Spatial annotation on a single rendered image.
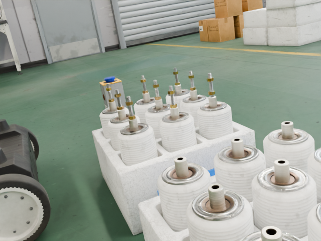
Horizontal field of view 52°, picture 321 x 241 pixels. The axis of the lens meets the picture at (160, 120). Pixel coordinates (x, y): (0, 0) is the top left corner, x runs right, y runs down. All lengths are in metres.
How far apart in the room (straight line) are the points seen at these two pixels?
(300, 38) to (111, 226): 2.83
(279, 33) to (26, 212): 3.04
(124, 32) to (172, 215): 5.61
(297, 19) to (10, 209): 2.98
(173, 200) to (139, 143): 0.28
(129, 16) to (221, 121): 5.32
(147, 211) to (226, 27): 4.12
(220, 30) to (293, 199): 4.15
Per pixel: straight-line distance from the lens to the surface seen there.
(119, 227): 0.94
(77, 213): 1.06
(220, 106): 0.93
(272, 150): 0.68
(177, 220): 0.59
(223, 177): 0.62
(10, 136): 1.30
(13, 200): 0.95
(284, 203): 0.52
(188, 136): 0.87
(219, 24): 4.58
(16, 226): 0.99
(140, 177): 0.82
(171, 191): 0.56
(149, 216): 0.63
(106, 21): 6.08
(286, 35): 3.50
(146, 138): 0.82
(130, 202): 0.84
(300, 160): 0.68
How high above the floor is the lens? 0.53
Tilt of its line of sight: 18 degrees down
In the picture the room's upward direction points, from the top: 10 degrees counter-clockwise
